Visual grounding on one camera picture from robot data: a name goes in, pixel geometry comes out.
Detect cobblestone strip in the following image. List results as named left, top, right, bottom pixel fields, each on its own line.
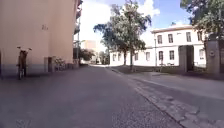
left=105, top=66, right=224, bottom=128

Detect grey asphalt road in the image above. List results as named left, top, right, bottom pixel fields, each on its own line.
left=0, top=64, right=183, bottom=128

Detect bushes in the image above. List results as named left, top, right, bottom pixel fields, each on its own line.
left=77, top=48, right=96, bottom=63

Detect parked bicycles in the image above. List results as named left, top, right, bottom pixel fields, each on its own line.
left=53, top=57, right=68, bottom=72

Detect white building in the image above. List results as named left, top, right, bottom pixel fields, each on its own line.
left=109, top=24, right=208, bottom=68

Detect grey box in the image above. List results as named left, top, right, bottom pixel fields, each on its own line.
left=43, top=56, right=54, bottom=73

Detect tall tree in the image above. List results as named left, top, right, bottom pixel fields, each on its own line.
left=93, top=0, right=153, bottom=73

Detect dark gate pillar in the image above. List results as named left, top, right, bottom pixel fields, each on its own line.
left=178, top=44, right=195, bottom=74

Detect beige building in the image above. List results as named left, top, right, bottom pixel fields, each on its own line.
left=0, top=0, right=84, bottom=80

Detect brown gate pillar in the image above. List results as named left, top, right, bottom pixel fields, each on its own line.
left=204, top=39, right=224, bottom=75

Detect grey pavement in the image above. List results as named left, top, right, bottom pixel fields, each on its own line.
left=127, top=71, right=224, bottom=125

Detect pole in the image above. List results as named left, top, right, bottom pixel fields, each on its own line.
left=153, top=37, right=158, bottom=67

